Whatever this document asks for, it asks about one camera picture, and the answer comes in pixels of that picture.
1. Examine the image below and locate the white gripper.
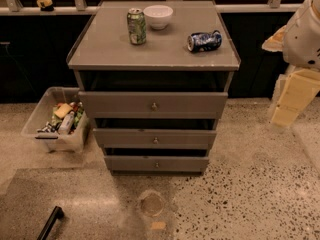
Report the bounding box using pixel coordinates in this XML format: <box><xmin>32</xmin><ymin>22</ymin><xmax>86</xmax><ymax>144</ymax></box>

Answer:
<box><xmin>262</xmin><ymin>26</ymin><xmax>320</xmax><ymax>127</ymax></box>

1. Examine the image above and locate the grey bottom drawer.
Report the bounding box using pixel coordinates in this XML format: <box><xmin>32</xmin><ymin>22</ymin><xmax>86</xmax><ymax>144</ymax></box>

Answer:
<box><xmin>104</xmin><ymin>156</ymin><xmax>209</xmax><ymax>172</ymax></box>

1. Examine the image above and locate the grey drawer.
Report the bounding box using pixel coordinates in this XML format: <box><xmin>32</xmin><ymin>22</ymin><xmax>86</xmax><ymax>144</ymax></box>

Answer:
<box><xmin>79</xmin><ymin>91</ymin><xmax>228</xmax><ymax>119</ymax></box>
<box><xmin>93</xmin><ymin>128</ymin><xmax>217</xmax><ymax>149</ymax></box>
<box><xmin>104</xmin><ymin>156</ymin><xmax>209</xmax><ymax>172</ymax></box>

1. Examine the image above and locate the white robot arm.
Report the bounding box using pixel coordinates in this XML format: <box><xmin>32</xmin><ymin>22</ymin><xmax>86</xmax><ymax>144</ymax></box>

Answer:
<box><xmin>262</xmin><ymin>0</ymin><xmax>320</xmax><ymax>127</ymax></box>

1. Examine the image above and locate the grey drawer cabinet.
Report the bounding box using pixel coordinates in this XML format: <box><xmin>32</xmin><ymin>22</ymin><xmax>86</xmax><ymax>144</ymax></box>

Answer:
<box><xmin>68</xmin><ymin>1</ymin><xmax>240</xmax><ymax>174</ymax></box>

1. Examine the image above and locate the grey top drawer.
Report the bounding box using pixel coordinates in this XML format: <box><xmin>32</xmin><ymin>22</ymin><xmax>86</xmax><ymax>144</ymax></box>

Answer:
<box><xmin>79</xmin><ymin>91</ymin><xmax>228</xmax><ymax>119</ymax></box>

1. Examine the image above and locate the grey middle drawer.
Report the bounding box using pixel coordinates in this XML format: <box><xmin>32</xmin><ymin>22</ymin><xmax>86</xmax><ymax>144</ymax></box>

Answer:
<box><xmin>93</xmin><ymin>128</ymin><xmax>217</xmax><ymax>149</ymax></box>

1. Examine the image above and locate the blue crushed soda can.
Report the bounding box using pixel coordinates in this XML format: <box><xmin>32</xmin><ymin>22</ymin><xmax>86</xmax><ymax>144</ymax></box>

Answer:
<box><xmin>187</xmin><ymin>30</ymin><xmax>222</xmax><ymax>53</ymax></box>

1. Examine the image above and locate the white bowl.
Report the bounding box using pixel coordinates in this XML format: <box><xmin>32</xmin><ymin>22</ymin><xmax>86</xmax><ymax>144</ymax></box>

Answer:
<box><xmin>143</xmin><ymin>5</ymin><xmax>173</xmax><ymax>30</ymax></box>

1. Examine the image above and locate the green soda can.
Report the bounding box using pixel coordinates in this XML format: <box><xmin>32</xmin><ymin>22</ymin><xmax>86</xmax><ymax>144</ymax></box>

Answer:
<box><xmin>127</xmin><ymin>8</ymin><xmax>146</xmax><ymax>45</ymax></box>

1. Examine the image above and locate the yellow sponge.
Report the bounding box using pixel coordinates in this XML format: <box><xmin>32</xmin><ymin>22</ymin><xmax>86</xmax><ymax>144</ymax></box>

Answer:
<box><xmin>54</xmin><ymin>103</ymin><xmax>73</xmax><ymax>119</ymax></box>

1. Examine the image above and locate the white plastic bottle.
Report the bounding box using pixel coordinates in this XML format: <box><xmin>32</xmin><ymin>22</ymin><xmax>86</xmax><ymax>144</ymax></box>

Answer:
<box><xmin>58</xmin><ymin>112</ymin><xmax>74</xmax><ymax>135</ymax></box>

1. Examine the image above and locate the clear plastic bin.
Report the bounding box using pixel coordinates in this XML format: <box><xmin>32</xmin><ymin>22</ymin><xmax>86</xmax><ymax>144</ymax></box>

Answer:
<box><xmin>21</xmin><ymin>87</ymin><xmax>90</xmax><ymax>152</ymax></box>

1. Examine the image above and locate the metal railing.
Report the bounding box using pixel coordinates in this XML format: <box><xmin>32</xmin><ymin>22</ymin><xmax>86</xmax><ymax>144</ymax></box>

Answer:
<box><xmin>0</xmin><ymin>0</ymin><xmax>320</xmax><ymax>17</ymax></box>

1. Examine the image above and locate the yellow black object on rail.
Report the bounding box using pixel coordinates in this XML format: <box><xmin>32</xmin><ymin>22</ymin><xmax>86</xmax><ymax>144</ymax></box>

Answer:
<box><xmin>37</xmin><ymin>0</ymin><xmax>54</xmax><ymax>11</ymax></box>

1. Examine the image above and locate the black bar handle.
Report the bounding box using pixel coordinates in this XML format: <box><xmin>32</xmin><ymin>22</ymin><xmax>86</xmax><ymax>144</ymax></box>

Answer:
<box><xmin>37</xmin><ymin>206</ymin><xmax>64</xmax><ymax>240</ymax></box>

